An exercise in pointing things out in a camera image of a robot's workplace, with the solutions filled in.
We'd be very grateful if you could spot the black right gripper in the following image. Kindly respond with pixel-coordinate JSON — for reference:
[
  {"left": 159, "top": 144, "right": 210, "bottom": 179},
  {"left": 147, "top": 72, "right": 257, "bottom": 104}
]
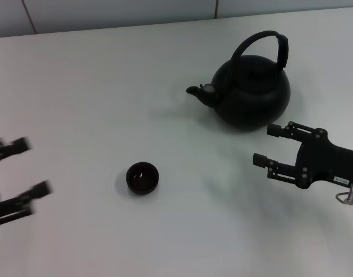
[{"left": 253, "top": 121, "right": 353, "bottom": 190}]

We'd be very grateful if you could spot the right gripper cable with plug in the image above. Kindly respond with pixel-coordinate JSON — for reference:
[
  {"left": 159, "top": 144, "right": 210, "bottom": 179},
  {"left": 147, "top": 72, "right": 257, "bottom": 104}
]
[{"left": 336, "top": 182, "right": 353, "bottom": 206}]

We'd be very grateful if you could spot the dark brown teacup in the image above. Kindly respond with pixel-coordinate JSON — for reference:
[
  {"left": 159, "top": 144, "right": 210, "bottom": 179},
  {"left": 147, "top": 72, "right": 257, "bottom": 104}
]
[{"left": 125, "top": 162, "right": 160, "bottom": 196}]

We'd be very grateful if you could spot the black round teapot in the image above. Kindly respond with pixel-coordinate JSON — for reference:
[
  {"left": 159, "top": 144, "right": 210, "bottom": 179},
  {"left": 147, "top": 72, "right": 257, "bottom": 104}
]
[{"left": 186, "top": 30, "right": 291, "bottom": 133}]

